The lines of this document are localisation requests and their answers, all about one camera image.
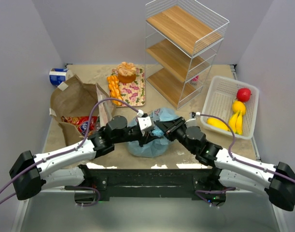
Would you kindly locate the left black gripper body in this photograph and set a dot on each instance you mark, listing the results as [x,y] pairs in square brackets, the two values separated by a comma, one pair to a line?
[142,136]

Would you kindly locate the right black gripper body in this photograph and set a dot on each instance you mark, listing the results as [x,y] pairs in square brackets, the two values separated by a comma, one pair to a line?
[171,129]

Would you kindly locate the blue plastic bag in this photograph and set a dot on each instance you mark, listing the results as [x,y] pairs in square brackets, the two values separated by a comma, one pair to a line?
[158,146]

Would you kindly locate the red snack packet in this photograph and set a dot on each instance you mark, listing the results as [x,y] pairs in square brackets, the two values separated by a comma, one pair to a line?
[81,123]

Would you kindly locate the brown paper grocery bag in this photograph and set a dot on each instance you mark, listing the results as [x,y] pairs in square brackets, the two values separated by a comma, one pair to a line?
[74,98]

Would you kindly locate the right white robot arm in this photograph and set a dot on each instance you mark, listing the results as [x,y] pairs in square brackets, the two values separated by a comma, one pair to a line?
[277,181]

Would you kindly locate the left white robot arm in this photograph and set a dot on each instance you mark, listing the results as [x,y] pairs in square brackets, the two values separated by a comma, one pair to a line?
[30,172]

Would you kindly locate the floral pattern tray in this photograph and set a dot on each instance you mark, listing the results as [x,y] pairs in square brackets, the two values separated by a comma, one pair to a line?
[134,93]

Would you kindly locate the yellow mango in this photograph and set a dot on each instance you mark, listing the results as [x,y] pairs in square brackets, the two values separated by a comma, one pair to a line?
[217,123]

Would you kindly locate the white plastic fruit basket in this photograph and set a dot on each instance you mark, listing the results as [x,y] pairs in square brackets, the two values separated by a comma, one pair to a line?
[220,97]

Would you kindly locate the yellow banana bunch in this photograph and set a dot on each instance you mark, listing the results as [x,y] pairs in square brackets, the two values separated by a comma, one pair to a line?
[236,123]

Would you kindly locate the peeled orange on cup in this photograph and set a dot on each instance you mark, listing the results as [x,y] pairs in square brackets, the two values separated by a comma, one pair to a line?
[126,72]

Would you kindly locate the yellow lemon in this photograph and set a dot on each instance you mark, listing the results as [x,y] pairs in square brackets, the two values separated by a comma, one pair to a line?
[239,106]

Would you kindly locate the red apple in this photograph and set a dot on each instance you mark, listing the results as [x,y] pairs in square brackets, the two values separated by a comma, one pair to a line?
[243,94]

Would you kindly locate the blue white paper roll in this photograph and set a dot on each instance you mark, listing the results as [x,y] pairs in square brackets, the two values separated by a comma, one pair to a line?
[57,76]

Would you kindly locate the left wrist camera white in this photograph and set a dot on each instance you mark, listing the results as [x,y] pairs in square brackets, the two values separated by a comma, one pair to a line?
[146,124]

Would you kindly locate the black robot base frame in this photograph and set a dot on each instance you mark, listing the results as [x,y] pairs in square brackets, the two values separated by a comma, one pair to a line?
[154,183]

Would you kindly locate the white wire wooden shelf rack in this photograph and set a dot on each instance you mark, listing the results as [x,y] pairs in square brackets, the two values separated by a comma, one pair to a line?
[183,38]

